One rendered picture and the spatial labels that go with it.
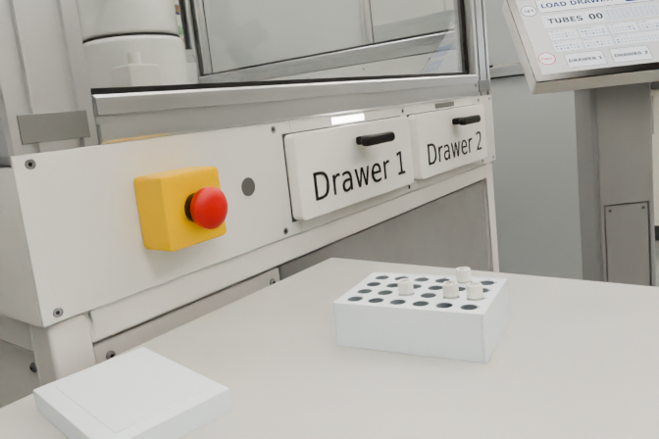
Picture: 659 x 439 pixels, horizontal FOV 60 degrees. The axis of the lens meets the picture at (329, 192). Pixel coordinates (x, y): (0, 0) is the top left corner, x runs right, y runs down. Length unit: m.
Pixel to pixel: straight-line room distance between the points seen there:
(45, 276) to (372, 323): 0.28
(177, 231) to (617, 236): 1.36
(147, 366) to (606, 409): 0.32
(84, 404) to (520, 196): 2.13
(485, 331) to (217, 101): 0.37
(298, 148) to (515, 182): 1.77
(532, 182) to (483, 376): 1.99
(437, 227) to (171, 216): 0.66
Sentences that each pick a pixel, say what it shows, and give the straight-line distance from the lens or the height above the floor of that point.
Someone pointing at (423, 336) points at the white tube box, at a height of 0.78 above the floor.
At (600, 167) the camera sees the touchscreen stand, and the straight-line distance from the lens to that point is 1.66.
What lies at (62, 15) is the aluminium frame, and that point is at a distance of 0.56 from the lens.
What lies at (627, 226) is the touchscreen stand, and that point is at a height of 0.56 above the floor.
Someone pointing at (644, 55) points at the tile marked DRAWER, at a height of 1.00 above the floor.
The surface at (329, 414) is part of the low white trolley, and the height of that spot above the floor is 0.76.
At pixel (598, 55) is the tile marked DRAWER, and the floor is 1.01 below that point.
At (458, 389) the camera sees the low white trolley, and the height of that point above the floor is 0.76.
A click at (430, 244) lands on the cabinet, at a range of 1.08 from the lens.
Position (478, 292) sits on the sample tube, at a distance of 0.46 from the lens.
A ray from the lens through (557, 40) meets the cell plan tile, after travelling 1.58.
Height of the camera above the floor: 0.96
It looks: 8 degrees down
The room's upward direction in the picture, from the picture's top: 6 degrees counter-clockwise
